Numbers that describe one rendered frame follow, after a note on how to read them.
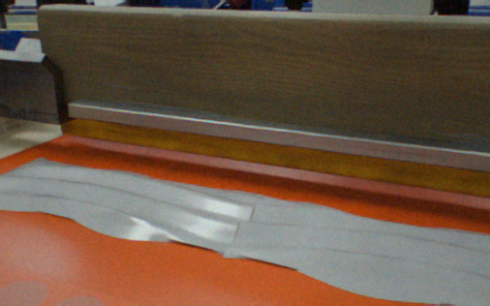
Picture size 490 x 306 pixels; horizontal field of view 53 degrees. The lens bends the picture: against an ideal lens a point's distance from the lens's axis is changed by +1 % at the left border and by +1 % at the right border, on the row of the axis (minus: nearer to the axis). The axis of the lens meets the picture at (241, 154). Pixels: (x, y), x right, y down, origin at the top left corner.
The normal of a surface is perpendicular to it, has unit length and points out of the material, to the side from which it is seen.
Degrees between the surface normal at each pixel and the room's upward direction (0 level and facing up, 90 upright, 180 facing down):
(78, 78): 90
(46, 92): 90
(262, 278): 0
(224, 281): 0
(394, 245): 32
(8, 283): 0
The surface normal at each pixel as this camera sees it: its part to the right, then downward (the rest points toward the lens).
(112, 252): 0.00, -0.94
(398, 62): -0.38, 0.32
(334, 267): -0.21, -0.54
